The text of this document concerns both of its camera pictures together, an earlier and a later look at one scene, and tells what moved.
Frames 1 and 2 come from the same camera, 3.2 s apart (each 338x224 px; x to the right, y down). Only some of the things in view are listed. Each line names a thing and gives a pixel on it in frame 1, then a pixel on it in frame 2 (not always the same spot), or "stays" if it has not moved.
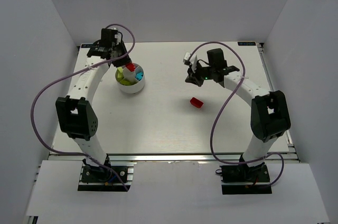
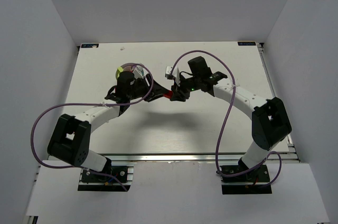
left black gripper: x=121 y=56 → x=149 y=86
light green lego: x=119 y=74 stays
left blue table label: x=86 y=45 stays
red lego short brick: x=196 y=102 → x=169 y=95
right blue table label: x=246 y=43 stays
